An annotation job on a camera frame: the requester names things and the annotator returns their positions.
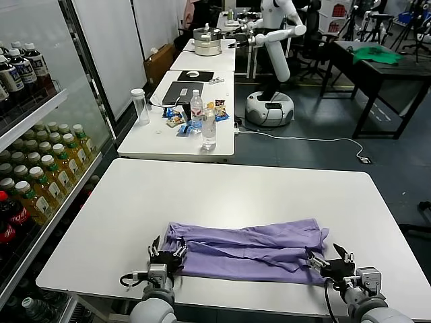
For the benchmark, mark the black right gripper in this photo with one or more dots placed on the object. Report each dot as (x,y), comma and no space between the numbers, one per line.
(338,269)

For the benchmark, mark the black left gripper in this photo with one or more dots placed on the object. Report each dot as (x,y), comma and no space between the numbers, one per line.
(168,260)

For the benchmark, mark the purple t-shirt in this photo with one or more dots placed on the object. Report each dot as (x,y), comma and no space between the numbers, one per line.
(242,259)

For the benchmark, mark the black chair base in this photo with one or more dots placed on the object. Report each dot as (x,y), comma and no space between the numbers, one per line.
(417,228)

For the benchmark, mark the white plug adapter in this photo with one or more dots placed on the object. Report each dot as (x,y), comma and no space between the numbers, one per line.
(364,160)

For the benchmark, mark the white rectangular table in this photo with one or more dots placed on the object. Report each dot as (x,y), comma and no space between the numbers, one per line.
(151,141)
(208,64)

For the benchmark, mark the clear plastic water bottle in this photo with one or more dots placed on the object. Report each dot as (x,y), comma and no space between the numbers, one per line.
(209,131)

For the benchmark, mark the beige snack packet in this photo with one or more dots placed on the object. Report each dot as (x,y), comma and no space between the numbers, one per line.
(175,121)

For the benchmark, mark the yellow tea bottle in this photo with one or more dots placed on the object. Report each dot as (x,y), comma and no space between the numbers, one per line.
(5,167)
(52,125)
(33,202)
(44,146)
(47,185)
(57,171)
(67,158)
(75,148)
(7,183)
(84,138)
(41,134)
(33,157)
(17,156)
(21,170)
(64,128)
(31,144)
(55,136)

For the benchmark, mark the white power strip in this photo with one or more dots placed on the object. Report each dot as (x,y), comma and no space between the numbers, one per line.
(236,128)

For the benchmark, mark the clear tumbler white lid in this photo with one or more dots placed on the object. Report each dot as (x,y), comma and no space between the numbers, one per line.
(140,107)

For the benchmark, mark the blue yellow snack packet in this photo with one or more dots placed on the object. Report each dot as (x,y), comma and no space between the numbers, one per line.
(221,115)

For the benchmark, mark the water bottle red label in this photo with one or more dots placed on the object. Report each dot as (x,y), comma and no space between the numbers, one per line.
(196,107)

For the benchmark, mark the green label water bottle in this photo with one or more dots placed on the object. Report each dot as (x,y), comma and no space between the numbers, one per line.
(33,309)

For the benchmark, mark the red label cola bottle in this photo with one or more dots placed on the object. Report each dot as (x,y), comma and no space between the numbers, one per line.
(6,232)
(17,215)

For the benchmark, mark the dark colourful snack packet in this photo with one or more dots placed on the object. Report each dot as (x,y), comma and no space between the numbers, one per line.
(220,103)

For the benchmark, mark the dark grey laptop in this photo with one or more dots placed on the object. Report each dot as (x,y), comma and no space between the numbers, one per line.
(175,92)

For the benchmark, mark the small white card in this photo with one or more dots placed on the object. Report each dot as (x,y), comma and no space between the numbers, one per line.
(184,91)

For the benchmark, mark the small white grey gadget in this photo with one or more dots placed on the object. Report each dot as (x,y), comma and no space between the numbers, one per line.
(216,80)

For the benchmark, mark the black mouse pad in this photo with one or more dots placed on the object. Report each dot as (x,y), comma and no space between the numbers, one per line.
(205,75)

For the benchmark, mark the cardboard box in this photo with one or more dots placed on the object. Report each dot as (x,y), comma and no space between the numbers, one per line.
(158,64)

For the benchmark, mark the white drink shelf rack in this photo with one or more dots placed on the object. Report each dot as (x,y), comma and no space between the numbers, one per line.
(33,114)

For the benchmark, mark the black metal table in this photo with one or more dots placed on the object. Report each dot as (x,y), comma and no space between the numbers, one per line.
(397,72)

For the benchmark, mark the steel steamer pot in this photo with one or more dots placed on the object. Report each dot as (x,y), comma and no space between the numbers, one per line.
(207,47)

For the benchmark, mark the green cloth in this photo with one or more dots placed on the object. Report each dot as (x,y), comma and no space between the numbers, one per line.
(373,55)

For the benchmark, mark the white humanoid robot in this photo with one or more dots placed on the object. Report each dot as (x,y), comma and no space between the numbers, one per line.
(276,57)

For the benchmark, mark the dark tea bottle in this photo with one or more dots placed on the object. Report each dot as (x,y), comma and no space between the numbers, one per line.
(17,44)
(23,72)
(38,67)
(11,80)

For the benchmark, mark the white desk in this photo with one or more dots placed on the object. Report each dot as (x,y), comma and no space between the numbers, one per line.
(224,23)

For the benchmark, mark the black tripod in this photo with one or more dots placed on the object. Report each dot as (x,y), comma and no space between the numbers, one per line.
(350,25)
(409,30)

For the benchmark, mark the pink cloth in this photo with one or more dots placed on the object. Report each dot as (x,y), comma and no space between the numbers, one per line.
(190,13)

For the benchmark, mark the black office chair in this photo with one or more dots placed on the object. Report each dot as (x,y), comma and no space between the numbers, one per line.
(314,20)

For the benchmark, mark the small white robot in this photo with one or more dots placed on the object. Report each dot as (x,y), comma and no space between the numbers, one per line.
(370,17)

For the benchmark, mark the white shelf red boxes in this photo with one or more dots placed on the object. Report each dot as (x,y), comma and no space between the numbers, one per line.
(338,11)

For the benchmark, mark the blue plastic bin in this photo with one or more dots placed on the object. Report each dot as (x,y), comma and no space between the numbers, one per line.
(404,18)

